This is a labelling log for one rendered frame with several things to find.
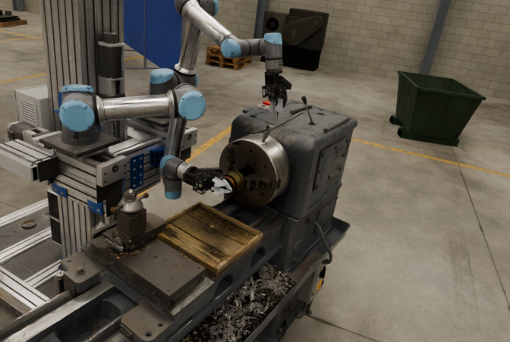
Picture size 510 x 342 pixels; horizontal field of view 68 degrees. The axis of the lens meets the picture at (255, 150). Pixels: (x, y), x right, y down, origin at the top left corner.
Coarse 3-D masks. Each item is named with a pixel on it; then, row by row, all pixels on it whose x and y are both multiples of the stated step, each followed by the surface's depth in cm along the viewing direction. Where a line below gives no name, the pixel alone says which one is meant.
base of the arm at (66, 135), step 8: (64, 128) 153; (96, 128) 158; (64, 136) 153; (72, 136) 152; (80, 136) 153; (88, 136) 154; (96, 136) 158; (72, 144) 152; (80, 144) 153; (88, 144) 155
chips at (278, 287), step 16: (256, 272) 187; (272, 272) 185; (240, 288) 175; (256, 288) 174; (272, 288) 176; (288, 288) 179; (224, 304) 163; (240, 304) 164; (256, 304) 163; (272, 304) 167; (208, 320) 158; (224, 320) 150; (240, 320) 156; (256, 320) 157; (192, 336) 150; (208, 336) 151; (224, 336) 147; (240, 336) 151
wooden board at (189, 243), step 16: (192, 208) 170; (208, 208) 170; (176, 224) 159; (192, 224) 160; (208, 224) 161; (224, 224) 163; (240, 224) 162; (176, 240) 149; (192, 240) 150; (208, 240) 151; (224, 240) 153; (240, 240) 154; (256, 240) 154; (192, 256) 140; (208, 256) 143; (224, 256) 144; (240, 256) 146; (208, 272) 137
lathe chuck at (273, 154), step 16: (240, 144) 164; (256, 144) 159; (272, 144) 164; (224, 160) 172; (256, 160) 161; (272, 160) 157; (272, 176) 158; (240, 192) 171; (256, 192) 166; (272, 192) 161
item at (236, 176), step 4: (228, 172) 160; (232, 172) 157; (236, 172) 157; (240, 172) 160; (224, 176) 157; (228, 176) 156; (232, 176) 155; (236, 176) 156; (240, 176) 156; (228, 180) 153; (232, 180) 154; (236, 180) 155; (240, 180) 156; (232, 184) 153; (236, 184) 155; (240, 184) 156; (232, 188) 153; (236, 188) 156; (240, 188) 158; (232, 192) 155
